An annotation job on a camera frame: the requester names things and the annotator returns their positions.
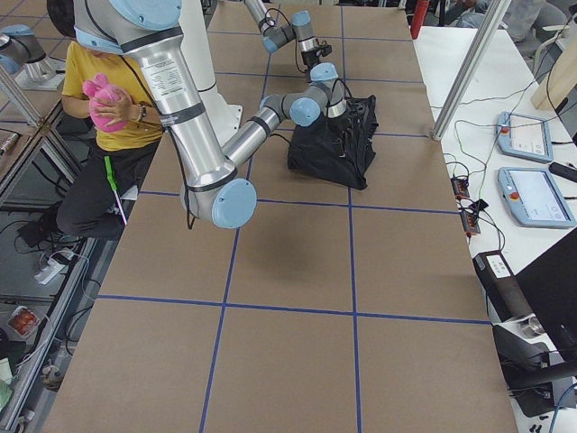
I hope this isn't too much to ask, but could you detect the teach pendant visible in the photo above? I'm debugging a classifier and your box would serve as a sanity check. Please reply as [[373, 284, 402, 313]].
[[497, 167, 576, 229], [496, 111, 554, 163]]

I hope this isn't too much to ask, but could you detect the red food tray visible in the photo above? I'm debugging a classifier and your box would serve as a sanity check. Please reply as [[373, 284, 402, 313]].
[[7, 306, 41, 338]]

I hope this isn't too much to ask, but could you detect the black device box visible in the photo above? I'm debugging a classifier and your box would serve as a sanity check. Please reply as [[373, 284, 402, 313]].
[[472, 250, 534, 324]]

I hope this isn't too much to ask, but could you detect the orange circuit board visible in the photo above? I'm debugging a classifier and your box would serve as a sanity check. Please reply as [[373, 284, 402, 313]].
[[460, 208, 481, 237], [450, 177, 471, 200]]

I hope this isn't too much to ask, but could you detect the green pink stick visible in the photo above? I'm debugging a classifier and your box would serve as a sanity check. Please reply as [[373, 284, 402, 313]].
[[104, 155, 127, 226]]

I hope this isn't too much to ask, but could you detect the black printed t-shirt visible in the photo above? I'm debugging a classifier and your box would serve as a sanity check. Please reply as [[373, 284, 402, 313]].
[[288, 95, 379, 190]]

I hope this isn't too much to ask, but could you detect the white power strip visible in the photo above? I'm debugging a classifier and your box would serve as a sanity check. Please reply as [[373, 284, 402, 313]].
[[35, 250, 73, 285]]

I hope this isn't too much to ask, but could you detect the upper teach pendant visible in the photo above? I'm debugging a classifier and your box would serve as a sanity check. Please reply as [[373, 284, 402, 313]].
[[496, 111, 554, 163]]

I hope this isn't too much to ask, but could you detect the person in yellow shirt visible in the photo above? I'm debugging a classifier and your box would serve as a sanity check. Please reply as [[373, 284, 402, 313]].
[[46, 1, 162, 241]]

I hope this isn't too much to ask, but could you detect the orange circuit board lower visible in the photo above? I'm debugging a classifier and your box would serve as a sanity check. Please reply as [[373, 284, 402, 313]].
[[460, 208, 481, 237]]

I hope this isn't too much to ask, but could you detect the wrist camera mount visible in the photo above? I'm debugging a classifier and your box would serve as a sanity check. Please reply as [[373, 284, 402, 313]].
[[301, 41, 333, 70]]

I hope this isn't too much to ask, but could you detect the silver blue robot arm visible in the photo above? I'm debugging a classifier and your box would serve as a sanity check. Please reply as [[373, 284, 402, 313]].
[[243, 0, 333, 80], [74, 1, 357, 228]]

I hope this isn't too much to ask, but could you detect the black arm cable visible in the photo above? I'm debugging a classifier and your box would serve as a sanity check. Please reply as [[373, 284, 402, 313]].
[[121, 53, 353, 231]]

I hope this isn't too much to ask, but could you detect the orange circuit board upper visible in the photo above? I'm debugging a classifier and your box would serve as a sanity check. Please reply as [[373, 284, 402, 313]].
[[450, 177, 471, 200]]

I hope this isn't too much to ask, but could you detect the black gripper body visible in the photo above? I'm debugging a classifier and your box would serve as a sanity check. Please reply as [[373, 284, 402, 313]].
[[327, 99, 367, 135]]

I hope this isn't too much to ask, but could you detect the lower teach pendant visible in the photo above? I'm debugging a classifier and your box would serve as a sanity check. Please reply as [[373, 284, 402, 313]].
[[497, 167, 576, 229]]

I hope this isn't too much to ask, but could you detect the pink plush toy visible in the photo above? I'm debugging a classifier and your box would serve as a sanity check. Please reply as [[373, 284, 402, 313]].
[[82, 73, 131, 134]]

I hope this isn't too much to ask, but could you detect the person's hand on plush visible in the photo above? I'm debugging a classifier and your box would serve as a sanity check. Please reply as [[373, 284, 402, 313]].
[[90, 94, 140, 133]]

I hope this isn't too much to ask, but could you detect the aluminium frame post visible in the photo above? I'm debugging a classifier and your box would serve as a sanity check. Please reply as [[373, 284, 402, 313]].
[[431, 0, 511, 141]]

